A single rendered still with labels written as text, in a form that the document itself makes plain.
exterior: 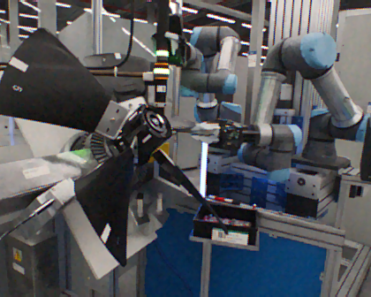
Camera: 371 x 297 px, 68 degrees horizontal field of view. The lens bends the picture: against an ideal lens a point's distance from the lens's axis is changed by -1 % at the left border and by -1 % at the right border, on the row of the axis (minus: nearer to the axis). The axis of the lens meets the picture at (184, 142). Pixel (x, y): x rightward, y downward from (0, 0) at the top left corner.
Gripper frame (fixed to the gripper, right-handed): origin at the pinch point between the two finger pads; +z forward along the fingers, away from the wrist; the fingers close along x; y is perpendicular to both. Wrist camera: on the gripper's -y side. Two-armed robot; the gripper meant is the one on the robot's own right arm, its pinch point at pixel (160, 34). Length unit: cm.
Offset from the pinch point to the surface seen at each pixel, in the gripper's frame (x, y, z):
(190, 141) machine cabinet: 110, 93, -385
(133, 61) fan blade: 13.6, 6.5, -9.3
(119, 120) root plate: 5.0, 24.8, 13.1
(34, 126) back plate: 32.0, 28.2, 15.7
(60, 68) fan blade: 13.3, 12.6, 25.1
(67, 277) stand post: 33, 85, 3
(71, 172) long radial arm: 10.8, 37.0, 24.7
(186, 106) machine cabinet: 116, 31, -375
